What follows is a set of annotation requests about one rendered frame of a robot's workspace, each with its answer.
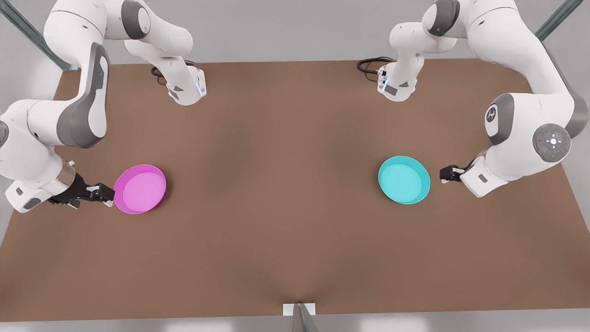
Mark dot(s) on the silver frame post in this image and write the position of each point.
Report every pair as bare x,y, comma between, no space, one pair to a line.
32,34
555,18
302,318

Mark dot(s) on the blue plate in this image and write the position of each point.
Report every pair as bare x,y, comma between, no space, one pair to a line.
404,180

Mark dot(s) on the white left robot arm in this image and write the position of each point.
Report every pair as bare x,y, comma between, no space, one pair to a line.
516,64

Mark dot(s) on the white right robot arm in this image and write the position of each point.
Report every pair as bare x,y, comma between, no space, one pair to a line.
83,110

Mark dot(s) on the pink plate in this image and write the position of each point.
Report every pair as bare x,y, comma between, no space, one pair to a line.
140,189

